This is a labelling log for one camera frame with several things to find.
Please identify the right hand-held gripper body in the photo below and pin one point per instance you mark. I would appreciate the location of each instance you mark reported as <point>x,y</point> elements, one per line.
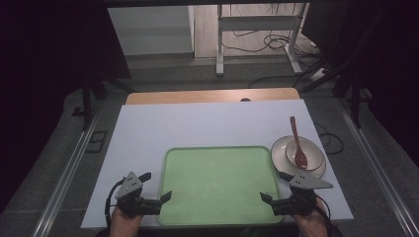
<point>301,197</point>

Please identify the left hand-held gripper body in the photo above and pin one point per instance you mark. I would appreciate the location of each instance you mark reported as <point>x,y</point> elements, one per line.
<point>129,187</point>

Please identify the person's right hand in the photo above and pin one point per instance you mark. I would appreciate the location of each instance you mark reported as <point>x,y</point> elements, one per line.
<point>311,225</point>

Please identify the person's left hand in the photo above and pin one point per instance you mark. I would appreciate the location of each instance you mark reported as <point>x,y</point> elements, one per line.
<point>123,225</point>

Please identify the white round plate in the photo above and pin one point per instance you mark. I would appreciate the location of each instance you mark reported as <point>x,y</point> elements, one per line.
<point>280,158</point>

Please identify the wooden spoon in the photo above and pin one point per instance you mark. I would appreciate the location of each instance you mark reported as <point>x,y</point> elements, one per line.
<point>297,144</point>

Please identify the white bowl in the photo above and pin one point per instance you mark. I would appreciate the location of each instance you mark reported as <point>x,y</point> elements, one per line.
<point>313,154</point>

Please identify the green plastic tray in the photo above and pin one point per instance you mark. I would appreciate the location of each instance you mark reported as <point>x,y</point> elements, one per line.
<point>219,187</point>

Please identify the white table cover sheet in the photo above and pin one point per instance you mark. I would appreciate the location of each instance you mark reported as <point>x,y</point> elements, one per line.
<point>197,125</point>

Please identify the black metal stand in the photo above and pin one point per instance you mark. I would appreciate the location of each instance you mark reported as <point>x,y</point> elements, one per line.
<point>89,98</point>
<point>355,95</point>

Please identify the white power strip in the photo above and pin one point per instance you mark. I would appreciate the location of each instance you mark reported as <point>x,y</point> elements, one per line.
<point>318,74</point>

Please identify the white cabinet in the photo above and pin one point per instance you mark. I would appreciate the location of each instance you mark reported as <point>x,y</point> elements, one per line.
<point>150,31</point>

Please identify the dark floor socket frame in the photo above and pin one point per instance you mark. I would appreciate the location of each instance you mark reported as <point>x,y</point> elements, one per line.
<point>96,141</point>

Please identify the aluminium floor rail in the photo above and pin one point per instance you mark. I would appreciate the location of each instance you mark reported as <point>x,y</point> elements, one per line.
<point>64,177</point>
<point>378,171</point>

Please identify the white metal desk frame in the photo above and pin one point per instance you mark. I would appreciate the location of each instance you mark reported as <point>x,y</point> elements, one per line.
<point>257,23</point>

